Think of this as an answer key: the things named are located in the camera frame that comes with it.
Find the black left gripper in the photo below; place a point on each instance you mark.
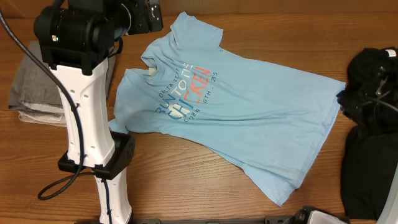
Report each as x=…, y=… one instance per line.
x=142, y=25

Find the light blue printed t-shirt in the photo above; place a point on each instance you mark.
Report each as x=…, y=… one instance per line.
x=268, y=119

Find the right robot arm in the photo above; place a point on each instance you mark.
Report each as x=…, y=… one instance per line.
x=326, y=217

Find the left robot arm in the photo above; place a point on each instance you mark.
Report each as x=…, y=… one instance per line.
x=77, y=43

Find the folded grey trousers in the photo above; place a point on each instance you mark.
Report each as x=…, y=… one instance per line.
x=33, y=91

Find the folded beige garment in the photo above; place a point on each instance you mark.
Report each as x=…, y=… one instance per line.
x=50, y=117

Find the black garment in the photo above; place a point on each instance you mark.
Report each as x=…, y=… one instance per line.
x=370, y=159

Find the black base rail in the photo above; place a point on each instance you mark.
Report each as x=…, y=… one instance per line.
x=205, y=221

